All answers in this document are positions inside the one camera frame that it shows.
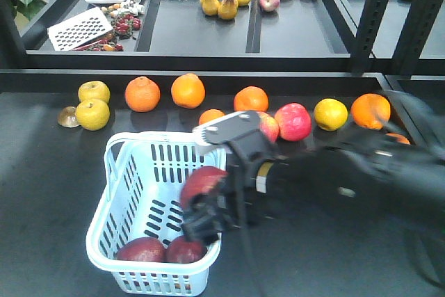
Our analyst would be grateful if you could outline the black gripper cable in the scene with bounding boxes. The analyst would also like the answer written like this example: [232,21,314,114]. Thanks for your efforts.
[229,143,268,297]

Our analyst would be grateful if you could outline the orange at basket edge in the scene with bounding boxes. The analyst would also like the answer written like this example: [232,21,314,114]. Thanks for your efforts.
[171,73,206,109]

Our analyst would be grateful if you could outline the yellow apple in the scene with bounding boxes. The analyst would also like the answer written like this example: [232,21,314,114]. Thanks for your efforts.
[75,98,110,131]
[78,81,111,103]

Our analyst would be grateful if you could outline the pink red apple left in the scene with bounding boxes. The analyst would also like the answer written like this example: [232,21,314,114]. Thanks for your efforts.
[257,111,280,143]

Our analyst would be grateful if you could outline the yellow apple front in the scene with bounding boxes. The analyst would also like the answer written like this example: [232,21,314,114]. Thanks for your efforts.
[75,98,110,131]

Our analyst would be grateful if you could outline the small orange right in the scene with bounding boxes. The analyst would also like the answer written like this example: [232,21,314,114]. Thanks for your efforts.
[387,133,411,145]

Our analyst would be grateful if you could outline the navel orange with knob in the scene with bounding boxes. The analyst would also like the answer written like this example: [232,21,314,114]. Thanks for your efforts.
[124,76,161,112]

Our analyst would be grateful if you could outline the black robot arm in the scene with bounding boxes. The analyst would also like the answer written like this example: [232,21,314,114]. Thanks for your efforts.
[180,90,444,288]

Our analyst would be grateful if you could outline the large navel orange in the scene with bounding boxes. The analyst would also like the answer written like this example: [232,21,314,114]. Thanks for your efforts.
[350,93,391,130]

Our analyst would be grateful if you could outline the brown half fruit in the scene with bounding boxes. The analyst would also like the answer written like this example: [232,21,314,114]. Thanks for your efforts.
[58,106,79,128]

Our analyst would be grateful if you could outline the dark red apple edge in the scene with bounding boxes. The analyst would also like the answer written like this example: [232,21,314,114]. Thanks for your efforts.
[179,166,227,210]

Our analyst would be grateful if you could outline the yellow orange fruit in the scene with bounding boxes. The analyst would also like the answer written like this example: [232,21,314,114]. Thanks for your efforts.
[314,98,348,131]

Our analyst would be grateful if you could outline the brown pear two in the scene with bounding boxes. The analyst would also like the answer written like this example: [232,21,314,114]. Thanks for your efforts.
[218,0,238,20]

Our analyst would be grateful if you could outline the pink peach apple one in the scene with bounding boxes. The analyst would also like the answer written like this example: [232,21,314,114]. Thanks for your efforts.
[259,0,280,13]

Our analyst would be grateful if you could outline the black wooden display stand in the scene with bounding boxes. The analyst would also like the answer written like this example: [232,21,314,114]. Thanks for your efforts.
[0,0,445,297]

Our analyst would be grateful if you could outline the white small parts pile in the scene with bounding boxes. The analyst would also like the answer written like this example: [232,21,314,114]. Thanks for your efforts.
[120,0,145,16]

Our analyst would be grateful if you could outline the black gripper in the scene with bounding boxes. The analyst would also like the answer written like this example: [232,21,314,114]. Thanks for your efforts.
[181,133,296,244]

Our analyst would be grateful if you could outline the checkerboard calibration board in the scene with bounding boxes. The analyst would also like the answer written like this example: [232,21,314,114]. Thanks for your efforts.
[47,7,113,51]

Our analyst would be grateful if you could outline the dark red apple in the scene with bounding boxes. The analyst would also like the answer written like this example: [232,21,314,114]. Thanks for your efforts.
[115,236,166,262]
[165,236,207,264]

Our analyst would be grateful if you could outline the small orange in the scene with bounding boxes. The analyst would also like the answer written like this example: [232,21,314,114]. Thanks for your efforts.
[387,133,411,145]
[198,109,225,125]

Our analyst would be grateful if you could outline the light blue plastic basket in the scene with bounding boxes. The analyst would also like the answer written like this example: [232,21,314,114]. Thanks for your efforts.
[86,131,226,296]

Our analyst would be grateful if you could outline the brown pear one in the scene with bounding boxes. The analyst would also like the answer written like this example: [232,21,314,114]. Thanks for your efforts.
[201,0,220,16]

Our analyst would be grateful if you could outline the pink red apple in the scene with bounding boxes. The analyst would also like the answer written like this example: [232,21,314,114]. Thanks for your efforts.
[257,111,280,143]
[274,102,312,142]

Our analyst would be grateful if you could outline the pink red apple right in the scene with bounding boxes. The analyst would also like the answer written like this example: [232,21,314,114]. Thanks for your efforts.
[274,102,312,142]

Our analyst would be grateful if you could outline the large orange back left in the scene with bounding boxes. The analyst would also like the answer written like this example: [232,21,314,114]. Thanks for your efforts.
[233,86,269,112]

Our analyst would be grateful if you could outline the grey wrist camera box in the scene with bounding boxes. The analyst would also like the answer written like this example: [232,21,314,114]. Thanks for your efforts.
[192,111,261,154]

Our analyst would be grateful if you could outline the cherry tomato bunch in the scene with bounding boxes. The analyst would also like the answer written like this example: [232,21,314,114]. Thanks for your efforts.
[74,3,145,51]

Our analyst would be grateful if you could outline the yellow apple back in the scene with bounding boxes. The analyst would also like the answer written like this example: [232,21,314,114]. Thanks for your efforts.
[78,81,111,103]

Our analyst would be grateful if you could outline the small orange far left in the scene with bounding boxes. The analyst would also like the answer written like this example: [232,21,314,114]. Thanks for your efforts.
[198,109,225,125]

